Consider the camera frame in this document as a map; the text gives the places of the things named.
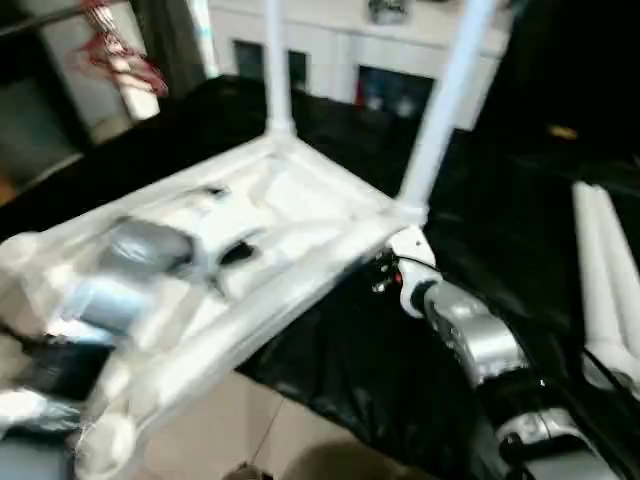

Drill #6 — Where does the white plastic table top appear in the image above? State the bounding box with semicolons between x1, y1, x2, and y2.
0;134;432;480

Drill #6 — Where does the white plastic table leg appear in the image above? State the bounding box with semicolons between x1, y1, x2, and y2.
571;179;633;393
394;0;497;218
261;0;299;142
590;184;640;373

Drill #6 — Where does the black plastic mat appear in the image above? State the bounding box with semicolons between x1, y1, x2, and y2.
0;76;640;480

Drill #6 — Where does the grey curtain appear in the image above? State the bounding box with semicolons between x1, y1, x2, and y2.
134;0;213;93

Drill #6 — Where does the white cabinet with glass doors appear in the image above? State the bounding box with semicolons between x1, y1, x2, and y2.
204;0;513;132

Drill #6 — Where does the dark object on cabinet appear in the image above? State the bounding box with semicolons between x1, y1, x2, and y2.
367;0;414;24

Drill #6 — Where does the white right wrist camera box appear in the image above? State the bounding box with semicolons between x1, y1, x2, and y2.
384;227;442;318

